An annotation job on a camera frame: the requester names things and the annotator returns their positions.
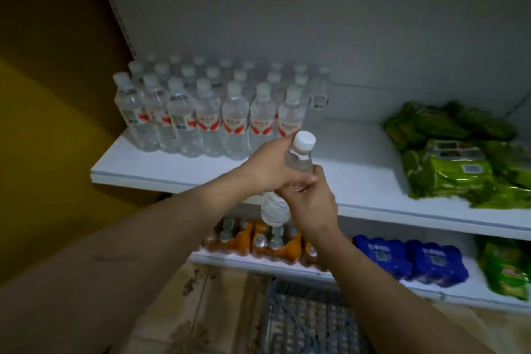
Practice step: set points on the white shelf board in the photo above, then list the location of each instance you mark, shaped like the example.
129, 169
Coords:
365, 171
464, 289

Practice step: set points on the slotted metal shelf upright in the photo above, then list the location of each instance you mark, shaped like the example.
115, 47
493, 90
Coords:
118, 17

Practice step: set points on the person's right hand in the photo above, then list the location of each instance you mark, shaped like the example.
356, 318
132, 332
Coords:
317, 208

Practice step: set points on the person's left hand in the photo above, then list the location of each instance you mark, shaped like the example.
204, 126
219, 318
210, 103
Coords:
265, 169

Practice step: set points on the brown cardboard sheet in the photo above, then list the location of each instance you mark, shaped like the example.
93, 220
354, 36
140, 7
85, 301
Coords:
207, 312

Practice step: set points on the green snack packet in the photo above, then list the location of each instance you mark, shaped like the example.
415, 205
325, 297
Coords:
504, 266

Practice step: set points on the group of red-label water bottles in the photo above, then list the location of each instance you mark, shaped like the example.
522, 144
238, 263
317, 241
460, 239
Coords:
207, 117

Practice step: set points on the pile of green packets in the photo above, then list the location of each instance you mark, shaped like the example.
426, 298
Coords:
452, 163

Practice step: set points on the blue wrapped pack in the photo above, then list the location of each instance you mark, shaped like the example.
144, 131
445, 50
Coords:
381, 254
437, 262

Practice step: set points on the grey plastic crate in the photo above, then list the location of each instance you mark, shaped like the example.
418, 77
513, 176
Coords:
307, 320

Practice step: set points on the clear water bottle white cap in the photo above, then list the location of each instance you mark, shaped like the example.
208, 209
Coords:
299, 155

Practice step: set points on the person's right thumb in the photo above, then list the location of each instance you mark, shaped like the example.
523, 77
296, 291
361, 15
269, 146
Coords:
319, 179

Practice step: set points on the person's right forearm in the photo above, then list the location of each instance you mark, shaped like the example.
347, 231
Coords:
385, 299

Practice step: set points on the person's left thumb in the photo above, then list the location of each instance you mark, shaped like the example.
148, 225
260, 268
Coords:
302, 179

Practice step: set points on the person's left forearm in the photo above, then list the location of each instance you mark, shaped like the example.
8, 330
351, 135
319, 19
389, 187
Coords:
124, 258

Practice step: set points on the group of orange drink bottles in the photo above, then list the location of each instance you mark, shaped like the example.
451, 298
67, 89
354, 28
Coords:
240, 239

